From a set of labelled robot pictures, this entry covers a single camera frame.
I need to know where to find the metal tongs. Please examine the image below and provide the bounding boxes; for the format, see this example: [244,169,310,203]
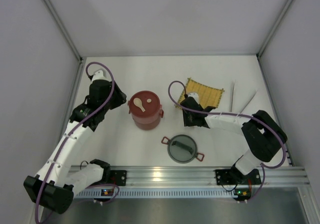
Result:
[229,80,258,113]

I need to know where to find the bamboo tray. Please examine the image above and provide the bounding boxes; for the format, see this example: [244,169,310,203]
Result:
[184,77,224,108]

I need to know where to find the purple cable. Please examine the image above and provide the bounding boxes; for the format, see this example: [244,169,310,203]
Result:
[34,61,120,224]
[167,80,287,205]

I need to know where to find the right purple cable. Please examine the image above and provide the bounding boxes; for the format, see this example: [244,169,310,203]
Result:
[167,80,287,205]

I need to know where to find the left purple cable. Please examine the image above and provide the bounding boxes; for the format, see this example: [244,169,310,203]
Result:
[34,61,120,224]

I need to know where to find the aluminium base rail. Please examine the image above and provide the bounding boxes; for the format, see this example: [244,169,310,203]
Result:
[64,165,311,200]

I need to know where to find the pink steel pot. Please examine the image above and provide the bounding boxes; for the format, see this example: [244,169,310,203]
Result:
[134,117,161,130]
[128,90,164,124]

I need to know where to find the dark red lid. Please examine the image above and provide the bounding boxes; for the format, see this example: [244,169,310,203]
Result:
[128,90,161,118]

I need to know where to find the camera mount white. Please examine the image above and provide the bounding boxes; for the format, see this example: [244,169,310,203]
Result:
[91,69,107,83]
[188,92,200,104]

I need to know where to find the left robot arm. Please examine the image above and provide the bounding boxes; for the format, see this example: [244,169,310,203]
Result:
[23,79,126,214]

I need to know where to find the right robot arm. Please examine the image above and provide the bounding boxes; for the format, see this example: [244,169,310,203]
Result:
[179,95,288,184]

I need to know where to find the left camera mount white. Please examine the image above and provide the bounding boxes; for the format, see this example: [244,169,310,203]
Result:
[91,69,107,83]

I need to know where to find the right camera mount white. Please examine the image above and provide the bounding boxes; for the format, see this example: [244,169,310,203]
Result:
[188,92,200,104]

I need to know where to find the grey lid with handle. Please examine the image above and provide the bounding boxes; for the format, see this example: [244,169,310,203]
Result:
[161,134,205,164]

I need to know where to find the beige spoon head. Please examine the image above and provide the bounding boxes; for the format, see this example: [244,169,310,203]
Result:
[133,98,146,112]

